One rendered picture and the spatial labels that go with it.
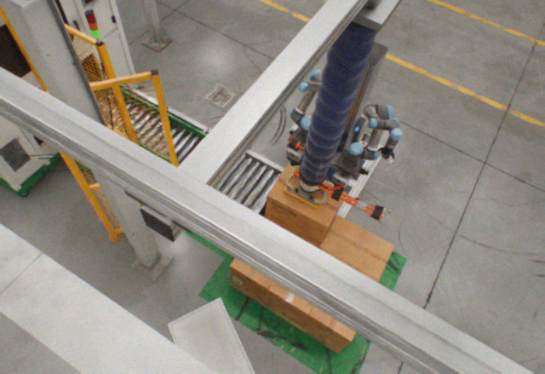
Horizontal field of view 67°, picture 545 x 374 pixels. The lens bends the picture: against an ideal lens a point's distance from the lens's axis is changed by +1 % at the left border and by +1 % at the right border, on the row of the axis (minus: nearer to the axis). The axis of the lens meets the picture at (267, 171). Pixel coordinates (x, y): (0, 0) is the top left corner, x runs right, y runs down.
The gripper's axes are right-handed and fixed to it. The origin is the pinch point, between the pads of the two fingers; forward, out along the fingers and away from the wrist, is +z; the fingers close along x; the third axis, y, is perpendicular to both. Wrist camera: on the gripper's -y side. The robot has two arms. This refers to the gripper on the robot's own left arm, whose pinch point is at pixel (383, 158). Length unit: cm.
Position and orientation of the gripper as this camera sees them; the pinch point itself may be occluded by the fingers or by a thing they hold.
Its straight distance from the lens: 328.2
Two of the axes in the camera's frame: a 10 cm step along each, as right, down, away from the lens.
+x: 8.4, 4.8, -2.5
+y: -5.4, 6.8, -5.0
